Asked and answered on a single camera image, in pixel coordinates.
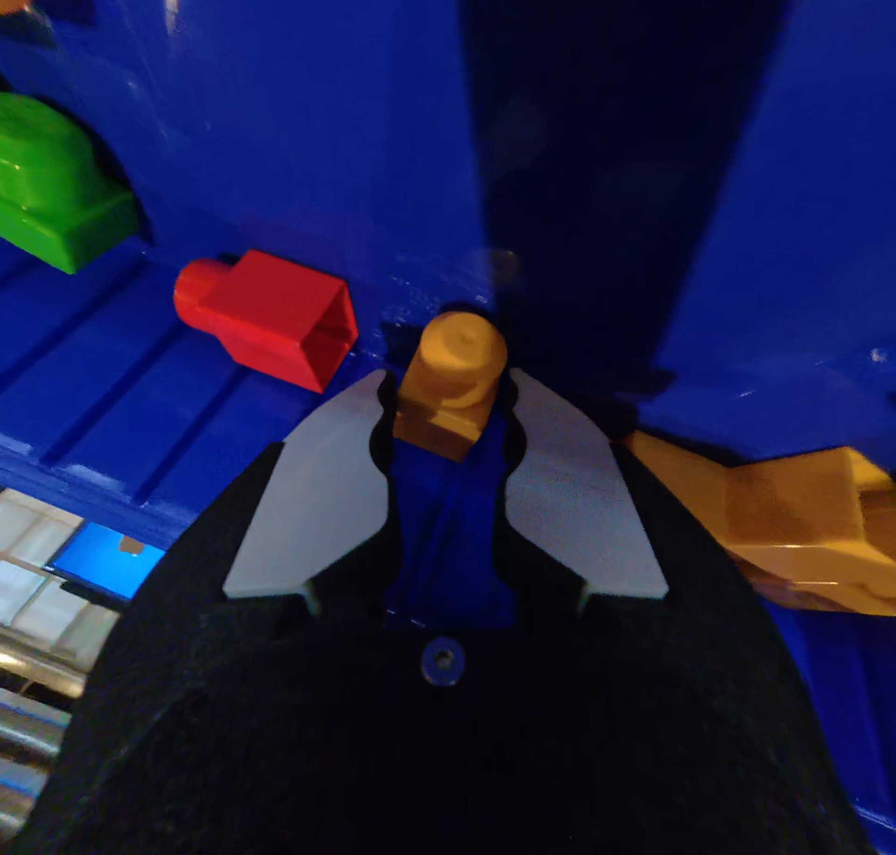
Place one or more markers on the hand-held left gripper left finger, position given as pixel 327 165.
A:
pixel 315 505

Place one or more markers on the blue plastic bin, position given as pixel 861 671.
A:
pixel 280 99

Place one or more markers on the blue computer monitor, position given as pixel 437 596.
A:
pixel 105 561

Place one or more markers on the yellow single-stud mega block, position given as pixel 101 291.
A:
pixel 791 519

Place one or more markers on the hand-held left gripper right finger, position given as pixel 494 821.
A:
pixel 581 505

